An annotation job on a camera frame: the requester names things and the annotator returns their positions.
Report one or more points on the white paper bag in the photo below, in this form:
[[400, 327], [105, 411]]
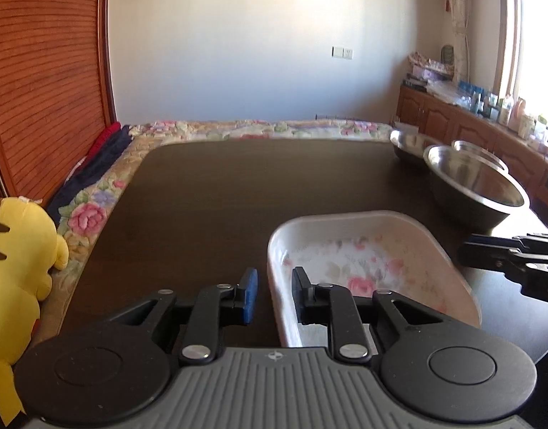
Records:
[[403, 128]]

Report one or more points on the row of bottles and jars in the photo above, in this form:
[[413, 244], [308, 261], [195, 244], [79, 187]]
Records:
[[515, 116]]

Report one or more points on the small stainless steel bowl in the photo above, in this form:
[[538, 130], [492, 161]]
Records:
[[479, 149]]

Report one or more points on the floral bedspread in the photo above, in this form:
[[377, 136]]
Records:
[[90, 219]]

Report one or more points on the yellow plush toy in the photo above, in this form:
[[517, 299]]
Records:
[[19, 268]]

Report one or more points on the patterned beige curtain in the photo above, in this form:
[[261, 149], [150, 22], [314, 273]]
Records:
[[457, 22]]

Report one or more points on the white wall socket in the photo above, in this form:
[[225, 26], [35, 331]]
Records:
[[342, 52]]

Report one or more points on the clear plastic bag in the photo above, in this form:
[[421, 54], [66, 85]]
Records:
[[444, 91]]

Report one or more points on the white floral rectangular plate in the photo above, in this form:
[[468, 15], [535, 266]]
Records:
[[368, 250]]

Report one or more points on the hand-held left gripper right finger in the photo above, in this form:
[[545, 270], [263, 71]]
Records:
[[302, 295]]

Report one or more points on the medium stainless steel bowl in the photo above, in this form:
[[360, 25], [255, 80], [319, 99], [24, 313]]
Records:
[[408, 143]]

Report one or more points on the red and navy clothes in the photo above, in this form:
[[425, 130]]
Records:
[[99, 156]]

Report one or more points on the large stainless steel bowl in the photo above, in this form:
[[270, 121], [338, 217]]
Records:
[[475, 183]]

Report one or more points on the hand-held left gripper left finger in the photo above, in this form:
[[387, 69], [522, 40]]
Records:
[[251, 297]]

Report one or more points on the wooden cabinet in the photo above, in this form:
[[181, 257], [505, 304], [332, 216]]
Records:
[[435, 111]]

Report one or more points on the pile of boxes and bags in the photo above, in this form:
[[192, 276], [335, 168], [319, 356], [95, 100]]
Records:
[[428, 67]]

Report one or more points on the wooden louvered wardrobe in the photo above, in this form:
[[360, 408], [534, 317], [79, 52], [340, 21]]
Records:
[[46, 76]]

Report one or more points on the window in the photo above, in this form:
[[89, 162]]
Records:
[[538, 44]]

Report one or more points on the grey oval fan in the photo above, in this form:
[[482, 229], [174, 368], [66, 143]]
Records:
[[447, 54]]

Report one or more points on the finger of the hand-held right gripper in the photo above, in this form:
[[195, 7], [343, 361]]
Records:
[[484, 254], [544, 243]]

